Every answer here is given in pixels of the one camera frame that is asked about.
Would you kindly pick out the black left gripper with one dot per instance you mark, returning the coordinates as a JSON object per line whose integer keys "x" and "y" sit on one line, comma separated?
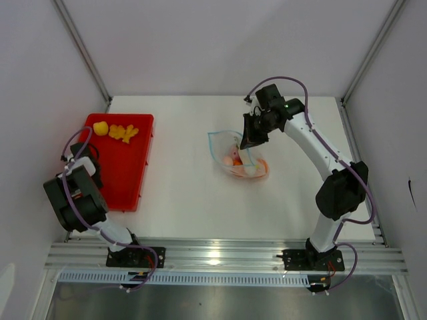
{"x": 98, "y": 182}

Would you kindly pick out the right aluminium frame post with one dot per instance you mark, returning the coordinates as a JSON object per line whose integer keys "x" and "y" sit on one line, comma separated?
{"x": 379, "y": 40}

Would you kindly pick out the aluminium frame post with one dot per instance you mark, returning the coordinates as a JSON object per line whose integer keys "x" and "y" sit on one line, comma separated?
{"x": 379, "y": 40}
{"x": 81, "y": 47}

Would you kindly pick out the white slotted cable duct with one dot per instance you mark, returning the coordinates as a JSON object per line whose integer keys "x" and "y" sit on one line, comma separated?
{"x": 186, "y": 278}

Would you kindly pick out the pink toy egg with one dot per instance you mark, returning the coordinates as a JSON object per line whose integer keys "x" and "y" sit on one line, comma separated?
{"x": 228, "y": 161}

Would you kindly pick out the purple toy onion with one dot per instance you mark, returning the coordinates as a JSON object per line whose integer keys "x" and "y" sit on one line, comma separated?
{"x": 234, "y": 153}

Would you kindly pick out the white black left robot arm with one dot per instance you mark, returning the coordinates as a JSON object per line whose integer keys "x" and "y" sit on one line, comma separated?
{"x": 78, "y": 204}

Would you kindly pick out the red plastic tray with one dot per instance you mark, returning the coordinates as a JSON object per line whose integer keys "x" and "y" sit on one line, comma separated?
{"x": 122, "y": 164}

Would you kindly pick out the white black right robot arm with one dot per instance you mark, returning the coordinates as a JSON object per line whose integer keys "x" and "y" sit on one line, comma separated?
{"x": 344, "y": 184}

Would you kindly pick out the clear zip top bag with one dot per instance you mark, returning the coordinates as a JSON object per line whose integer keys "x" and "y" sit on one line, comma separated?
{"x": 224, "y": 148}

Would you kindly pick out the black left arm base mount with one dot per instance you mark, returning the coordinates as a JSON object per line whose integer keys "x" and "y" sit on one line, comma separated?
{"x": 129, "y": 258}

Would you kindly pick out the left aluminium frame post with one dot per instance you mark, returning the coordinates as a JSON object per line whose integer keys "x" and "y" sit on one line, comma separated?
{"x": 81, "y": 47}

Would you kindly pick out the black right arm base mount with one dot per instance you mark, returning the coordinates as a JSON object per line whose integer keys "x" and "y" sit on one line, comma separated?
{"x": 305, "y": 260}

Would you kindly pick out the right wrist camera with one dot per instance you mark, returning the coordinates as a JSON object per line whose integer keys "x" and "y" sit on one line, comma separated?
{"x": 253, "y": 103}

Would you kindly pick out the yellow toy pepper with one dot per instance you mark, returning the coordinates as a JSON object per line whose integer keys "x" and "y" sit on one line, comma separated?
{"x": 101, "y": 128}

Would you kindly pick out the yellow toy ginger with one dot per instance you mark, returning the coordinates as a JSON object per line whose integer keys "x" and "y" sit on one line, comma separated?
{"x": 118, "y": 132}

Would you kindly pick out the aluminium table edge rail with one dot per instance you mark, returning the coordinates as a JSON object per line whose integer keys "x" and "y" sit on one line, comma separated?
{"x": 224, "y": 255}

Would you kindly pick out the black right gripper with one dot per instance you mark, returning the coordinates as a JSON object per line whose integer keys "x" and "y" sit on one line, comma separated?
{"x": 250, "y": 138}

